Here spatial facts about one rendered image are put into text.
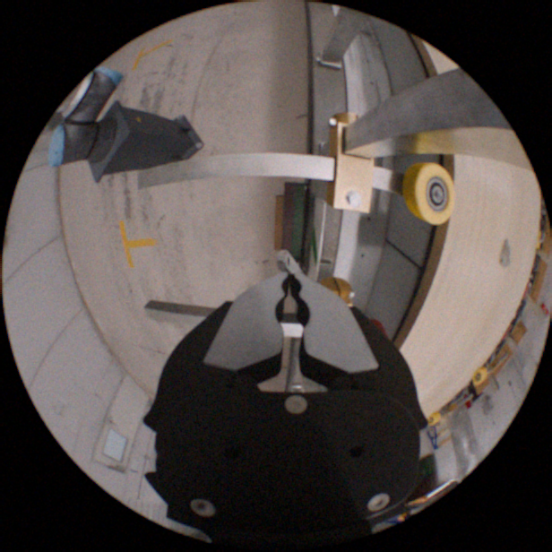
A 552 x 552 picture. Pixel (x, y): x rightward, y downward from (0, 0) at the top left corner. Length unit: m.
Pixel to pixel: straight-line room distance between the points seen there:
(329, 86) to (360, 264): 0.47
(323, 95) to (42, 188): 2.76
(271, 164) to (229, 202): 0.91
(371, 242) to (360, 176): 0.32
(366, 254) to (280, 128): 0.83
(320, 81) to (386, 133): 0.34
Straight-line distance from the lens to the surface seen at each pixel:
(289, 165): 0.25
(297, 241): 0.42
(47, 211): 2.77
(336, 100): 0.46
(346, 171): 0.25
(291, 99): 1.21
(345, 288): 0.30
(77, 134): 0.71
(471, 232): 0.36
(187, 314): 0.36
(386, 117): 0.15
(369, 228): 0.54
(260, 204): 1.12
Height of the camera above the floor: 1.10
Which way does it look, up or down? 62 degrees down
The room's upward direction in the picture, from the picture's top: 176 degrees counter-clockwise
